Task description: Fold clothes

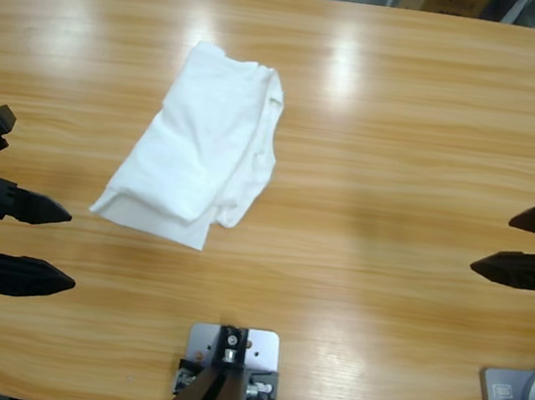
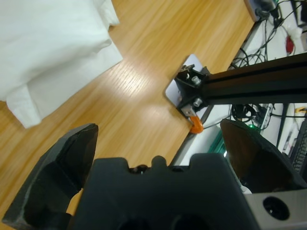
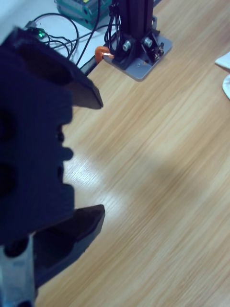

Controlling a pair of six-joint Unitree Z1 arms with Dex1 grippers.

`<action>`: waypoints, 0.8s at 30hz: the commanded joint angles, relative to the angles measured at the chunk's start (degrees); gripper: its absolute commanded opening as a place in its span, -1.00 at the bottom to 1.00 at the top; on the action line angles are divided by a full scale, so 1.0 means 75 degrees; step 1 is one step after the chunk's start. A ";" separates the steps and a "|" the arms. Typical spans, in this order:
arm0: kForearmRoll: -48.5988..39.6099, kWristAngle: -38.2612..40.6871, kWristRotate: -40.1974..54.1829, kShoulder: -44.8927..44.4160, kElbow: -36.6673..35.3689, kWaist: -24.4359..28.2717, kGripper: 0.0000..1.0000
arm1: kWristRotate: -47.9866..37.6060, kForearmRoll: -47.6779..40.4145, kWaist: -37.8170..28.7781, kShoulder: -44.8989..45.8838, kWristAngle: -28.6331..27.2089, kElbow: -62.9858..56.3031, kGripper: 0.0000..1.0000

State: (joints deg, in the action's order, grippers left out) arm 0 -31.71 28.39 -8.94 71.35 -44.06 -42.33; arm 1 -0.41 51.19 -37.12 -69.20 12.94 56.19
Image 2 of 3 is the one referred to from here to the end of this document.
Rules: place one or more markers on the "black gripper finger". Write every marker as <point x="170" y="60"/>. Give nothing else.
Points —
<point x="52" y="177"/>
<point x="259" y="163"/>

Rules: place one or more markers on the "white t-shirt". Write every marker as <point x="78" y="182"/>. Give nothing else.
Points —
<point x="43" y="55"/>

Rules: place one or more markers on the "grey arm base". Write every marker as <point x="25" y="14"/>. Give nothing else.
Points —
<point x="254" y="9"/>

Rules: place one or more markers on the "black keyboard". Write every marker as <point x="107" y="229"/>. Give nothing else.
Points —
<point x="299" y="151"/>

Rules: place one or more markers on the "black desk leg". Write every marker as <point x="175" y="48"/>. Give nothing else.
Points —
<point x="283" y="124"/>

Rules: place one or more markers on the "white power strip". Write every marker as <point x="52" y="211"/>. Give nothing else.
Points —
<point x="265" y="117"/>

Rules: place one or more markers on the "green striped panel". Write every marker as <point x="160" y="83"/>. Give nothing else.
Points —
<point x="217" y="141"/>

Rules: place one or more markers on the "silver cylindrical fitting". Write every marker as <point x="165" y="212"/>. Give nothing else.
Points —
<point x="196" y="80"/>
<point x="197" y="102"/>

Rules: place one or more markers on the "red object on floor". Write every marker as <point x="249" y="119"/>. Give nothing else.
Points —
<point x="290" y="44"/>

